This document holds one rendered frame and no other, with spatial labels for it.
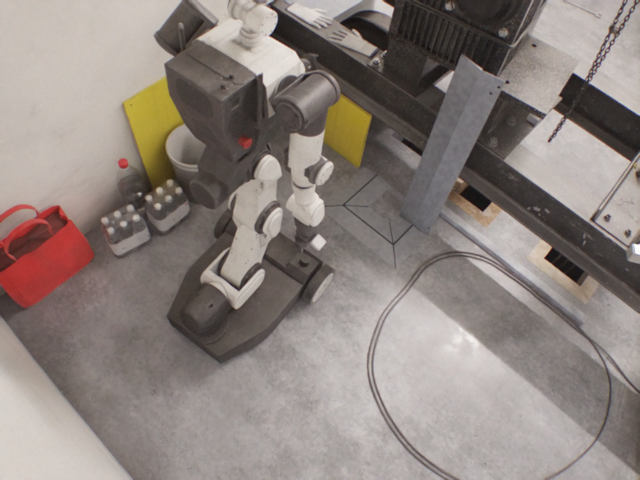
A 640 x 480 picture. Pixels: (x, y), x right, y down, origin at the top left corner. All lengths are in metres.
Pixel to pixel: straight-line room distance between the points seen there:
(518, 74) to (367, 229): 1.04
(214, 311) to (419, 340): 0.98
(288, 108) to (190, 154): 1.60
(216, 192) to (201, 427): 1.12
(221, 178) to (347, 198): 1.32
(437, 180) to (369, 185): 0.53
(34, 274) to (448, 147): 1.88
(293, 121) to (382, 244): 1.50
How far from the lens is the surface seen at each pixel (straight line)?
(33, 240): 2.48
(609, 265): 2.52
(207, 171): 1.60
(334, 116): 2.85
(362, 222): 2.73
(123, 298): 2.59
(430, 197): 2.57
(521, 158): 2.37
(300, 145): 1.40
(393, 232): 2.74
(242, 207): 1.93
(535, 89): 2.32
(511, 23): 2.08
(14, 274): 2.48
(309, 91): 1.29
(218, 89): 1.29
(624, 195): 2.49
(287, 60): 1.38
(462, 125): 2.20
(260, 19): 1.33
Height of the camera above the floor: 2.28
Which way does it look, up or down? 60 degrees down
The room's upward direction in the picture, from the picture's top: 9 degrees clockwise
